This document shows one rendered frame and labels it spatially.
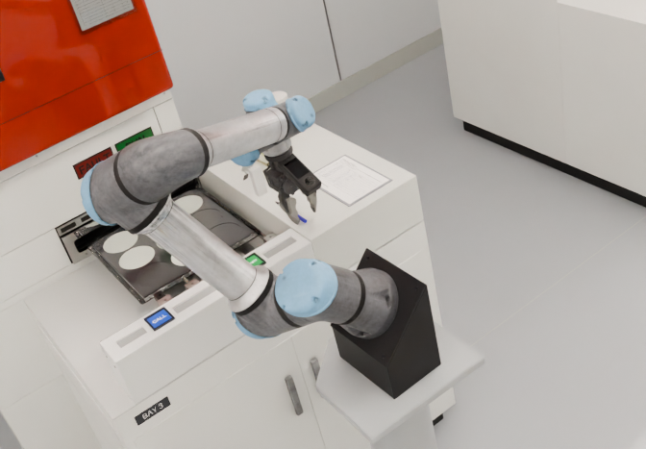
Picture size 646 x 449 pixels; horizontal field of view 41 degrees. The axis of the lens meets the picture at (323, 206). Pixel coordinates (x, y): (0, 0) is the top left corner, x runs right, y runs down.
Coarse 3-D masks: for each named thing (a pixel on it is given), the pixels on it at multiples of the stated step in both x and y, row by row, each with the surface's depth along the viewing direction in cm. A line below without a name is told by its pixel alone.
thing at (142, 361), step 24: (288, 240) 218; (264, 264) 212; (192, 288) 210; (192, 312) 202; (216, 312) 206; (120, 336) 201; (144, 336) 199; (168, 336) 200; (192, 336) 204; (216, 336) 208; (240, 336) 213; (120, 360) 194; (144, 360) 198; (168, 360) 202; (192, 360) 207; (120, 384) 205; (144, 384) 201
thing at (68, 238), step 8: (200, 184) 264; (184, 192) 264; (88, 224) 247; (96, 224) 248; (72, 232) 245; (80, 232) 246; (88, 232) 248; (64, 240) 244; (72, 240) 246; (96, 240) 252; (72, 248) 247; (72, 256) 248; (80, 256) 249; (88, 256) 251
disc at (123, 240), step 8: (120, 232) 248; (128, 232) 247; (112, 240) 245; (120, 240) 244; (128, 240) 244; (136, 240) 243; (104, 248) 243; (112, 248) 242; (120, 248) 241; (128, 248) 240
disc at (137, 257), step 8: (136, 248) 240; (144, 248) 239; (152, 248) 238; (128, 256) 237; (136, 256) 237; (144, 256) 236; (152, 256) 235; (120, 264) 235; (128, 264) 234; (136, 264) 233; (144, 264) 233
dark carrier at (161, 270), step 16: (192, 192) 257; (208, 208) 249; (208, 224) 242; (224, 224) 240; (240, 224) 239; (144, 240) 242; (224, 240) 234; (112, 256) 239; (160, 256) 234; (128, 272) 231; (144, 272) 230; (160, 272) 228; (176, 272) 227; (144, 288) 224
